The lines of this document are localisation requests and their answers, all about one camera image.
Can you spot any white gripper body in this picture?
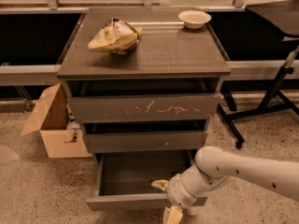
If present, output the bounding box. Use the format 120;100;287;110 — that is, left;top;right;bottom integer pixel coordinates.
166;174;197;209

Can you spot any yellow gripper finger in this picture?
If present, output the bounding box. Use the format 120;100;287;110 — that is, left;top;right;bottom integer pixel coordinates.
164;205;183;224
151;179;168;192

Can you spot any grey bottom drawer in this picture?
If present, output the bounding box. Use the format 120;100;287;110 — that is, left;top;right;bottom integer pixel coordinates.
87;150;195;211

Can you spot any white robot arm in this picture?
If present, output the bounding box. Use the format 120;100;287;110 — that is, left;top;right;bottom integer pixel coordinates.
151;147;299;224

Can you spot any grey middle drawer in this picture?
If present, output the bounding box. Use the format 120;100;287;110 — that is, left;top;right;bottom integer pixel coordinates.
83;119;207;153

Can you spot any grey drawer cabinet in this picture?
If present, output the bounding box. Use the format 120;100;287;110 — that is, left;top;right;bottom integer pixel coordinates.
56;7;232;166

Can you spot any scratched grey top drawer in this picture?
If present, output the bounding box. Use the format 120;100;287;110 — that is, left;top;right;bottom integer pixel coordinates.
67;78;220;123

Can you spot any green bottle in box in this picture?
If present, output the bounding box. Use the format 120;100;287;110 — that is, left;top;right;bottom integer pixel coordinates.
65;103;75;122

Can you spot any open cardboard box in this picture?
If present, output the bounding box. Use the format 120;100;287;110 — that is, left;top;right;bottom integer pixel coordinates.
21;84;91;158

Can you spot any yellow crumpled chip bag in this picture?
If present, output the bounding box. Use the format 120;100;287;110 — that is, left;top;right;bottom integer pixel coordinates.
88;18;142;55

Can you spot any white bowl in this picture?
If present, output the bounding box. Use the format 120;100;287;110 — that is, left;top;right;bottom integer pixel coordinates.
178;10;211;30

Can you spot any black side table stand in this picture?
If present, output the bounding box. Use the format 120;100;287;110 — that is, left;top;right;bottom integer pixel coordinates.
218;0;299;149

